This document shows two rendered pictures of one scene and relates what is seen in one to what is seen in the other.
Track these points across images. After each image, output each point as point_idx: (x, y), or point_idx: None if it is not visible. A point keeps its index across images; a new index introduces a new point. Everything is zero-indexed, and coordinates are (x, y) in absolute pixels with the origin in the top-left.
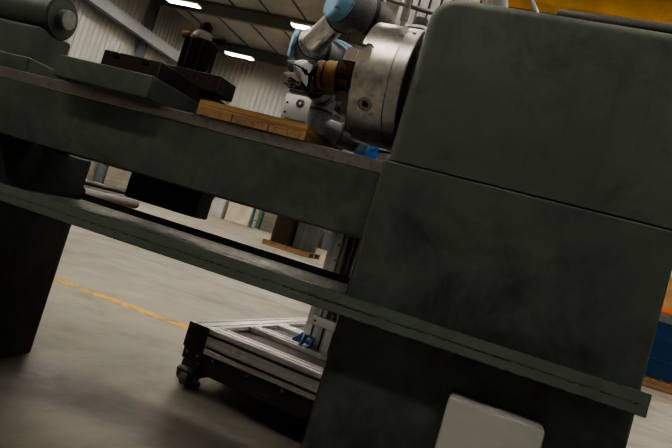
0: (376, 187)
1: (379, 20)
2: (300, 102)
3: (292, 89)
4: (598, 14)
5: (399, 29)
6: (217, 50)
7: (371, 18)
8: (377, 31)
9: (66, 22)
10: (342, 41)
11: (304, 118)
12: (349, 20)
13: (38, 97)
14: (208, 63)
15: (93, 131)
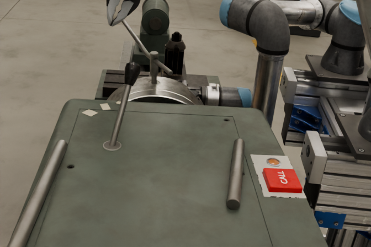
0: None
1: (250, 28)
2: (284, 79)
3: (306, 57)
4: (45, 165)
5: (118, 96)
6: (183, 53)
7: (244, 27)
8: (111, 96)
9: (153, 26)
10: (343, 5)
11: (282, 96)
12: (233, 29)
13: None
14: (177, 64)
15: None
